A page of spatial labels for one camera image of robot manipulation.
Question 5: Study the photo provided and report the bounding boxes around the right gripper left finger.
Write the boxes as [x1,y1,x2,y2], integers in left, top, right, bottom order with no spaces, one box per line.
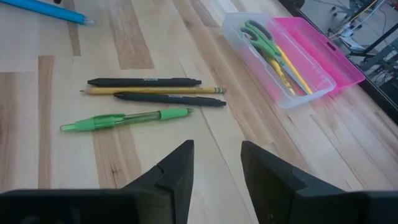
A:
[0,139,195,224]

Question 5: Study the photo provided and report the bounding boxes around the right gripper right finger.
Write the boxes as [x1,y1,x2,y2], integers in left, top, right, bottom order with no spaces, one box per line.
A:
[241,140,398,224]

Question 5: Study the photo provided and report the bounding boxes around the green clear pen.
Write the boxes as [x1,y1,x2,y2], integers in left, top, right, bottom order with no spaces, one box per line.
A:
[59,107,194,133]

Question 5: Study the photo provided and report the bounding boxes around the black pen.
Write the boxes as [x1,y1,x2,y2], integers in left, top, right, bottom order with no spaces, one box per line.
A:
[86,77,203,88]
[113,91,228,108]

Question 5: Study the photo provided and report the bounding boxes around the yellow wooden pencil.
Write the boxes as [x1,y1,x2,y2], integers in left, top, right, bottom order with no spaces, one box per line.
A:
[80,86,228,96]

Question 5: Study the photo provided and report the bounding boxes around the green scissors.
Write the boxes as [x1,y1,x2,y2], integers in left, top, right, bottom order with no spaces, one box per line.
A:
[239,19,308,96]

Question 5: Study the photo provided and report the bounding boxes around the clear pink-lidded supply box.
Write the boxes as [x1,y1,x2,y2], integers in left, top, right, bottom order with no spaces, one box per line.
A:
[221,12,366,110]

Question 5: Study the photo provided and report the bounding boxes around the blue pen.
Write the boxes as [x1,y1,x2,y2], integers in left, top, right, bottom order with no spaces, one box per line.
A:
[0,0,96,26]

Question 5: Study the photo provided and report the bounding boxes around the black aluminium table frame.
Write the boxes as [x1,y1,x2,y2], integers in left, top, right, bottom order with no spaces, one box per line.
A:
[276,0,398,125]

